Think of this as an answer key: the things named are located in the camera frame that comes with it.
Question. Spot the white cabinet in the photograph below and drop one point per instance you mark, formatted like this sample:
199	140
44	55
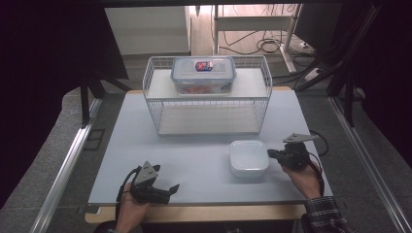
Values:
147	29

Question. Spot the aluminium rail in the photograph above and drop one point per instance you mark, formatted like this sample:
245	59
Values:
366	155
64	168

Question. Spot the white power strip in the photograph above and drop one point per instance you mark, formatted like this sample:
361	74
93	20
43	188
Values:
312	74

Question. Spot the light blue table mat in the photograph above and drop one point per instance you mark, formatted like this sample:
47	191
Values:
136	145

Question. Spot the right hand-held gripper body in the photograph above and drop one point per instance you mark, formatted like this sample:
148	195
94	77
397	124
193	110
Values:
296	157

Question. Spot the person's left hand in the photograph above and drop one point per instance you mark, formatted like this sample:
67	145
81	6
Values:
131	210

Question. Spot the black metal stand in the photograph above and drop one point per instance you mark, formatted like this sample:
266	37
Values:
85	100
349	100

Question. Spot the clear container with blue-rimmed lid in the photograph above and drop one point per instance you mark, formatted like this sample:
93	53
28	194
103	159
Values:
202	81

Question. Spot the white desk frame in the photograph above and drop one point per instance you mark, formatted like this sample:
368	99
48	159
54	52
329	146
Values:
252	22

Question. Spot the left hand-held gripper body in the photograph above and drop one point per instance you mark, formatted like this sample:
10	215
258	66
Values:
149	194

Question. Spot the person's right hand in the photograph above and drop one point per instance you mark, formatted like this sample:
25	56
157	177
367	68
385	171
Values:
307	181

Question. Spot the white square container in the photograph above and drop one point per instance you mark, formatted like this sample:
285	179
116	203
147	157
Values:
247	158

